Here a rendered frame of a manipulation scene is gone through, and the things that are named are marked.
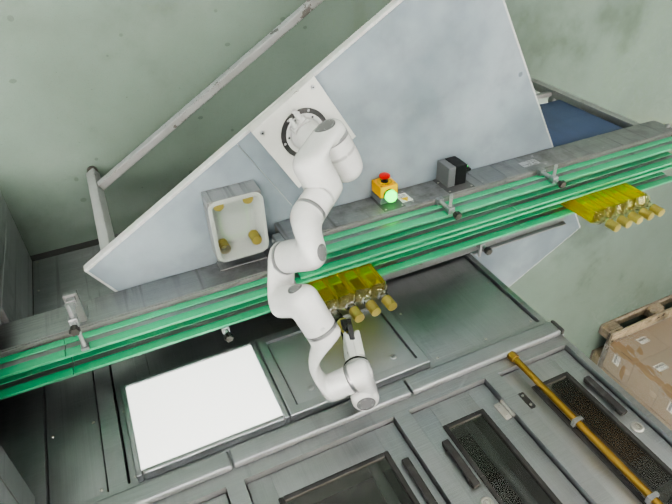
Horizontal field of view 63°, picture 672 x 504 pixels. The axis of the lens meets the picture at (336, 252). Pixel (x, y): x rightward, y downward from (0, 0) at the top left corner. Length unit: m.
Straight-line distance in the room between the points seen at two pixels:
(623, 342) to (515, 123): 3.46
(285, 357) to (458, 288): 0.71
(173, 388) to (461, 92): 1.37
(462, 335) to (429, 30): 1.00
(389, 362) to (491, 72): 1.07
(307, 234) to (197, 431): 0.68
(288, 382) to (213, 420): 0.25
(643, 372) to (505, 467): 3.74
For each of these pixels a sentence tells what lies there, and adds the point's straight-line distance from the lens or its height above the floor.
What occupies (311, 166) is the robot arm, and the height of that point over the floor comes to 1.17.
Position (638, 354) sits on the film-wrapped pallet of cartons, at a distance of 5.40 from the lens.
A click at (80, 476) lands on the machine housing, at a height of 1.22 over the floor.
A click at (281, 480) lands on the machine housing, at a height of 1.47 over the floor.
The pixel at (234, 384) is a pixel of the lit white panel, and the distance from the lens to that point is 1.75.
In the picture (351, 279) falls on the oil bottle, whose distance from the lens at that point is 1.83.
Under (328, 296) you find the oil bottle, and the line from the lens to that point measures 1.77.
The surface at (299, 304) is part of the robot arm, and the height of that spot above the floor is 1.36.
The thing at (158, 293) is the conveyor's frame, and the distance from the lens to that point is 1.85.
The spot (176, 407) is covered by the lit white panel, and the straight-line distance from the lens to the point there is 1.74.
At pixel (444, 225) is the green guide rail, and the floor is 0.92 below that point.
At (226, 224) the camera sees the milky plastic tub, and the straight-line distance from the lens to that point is 1.83.
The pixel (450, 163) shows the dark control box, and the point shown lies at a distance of 2.09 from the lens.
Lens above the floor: 2.30
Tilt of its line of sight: 48 degrees down
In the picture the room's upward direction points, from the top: 142 degrees clockwise
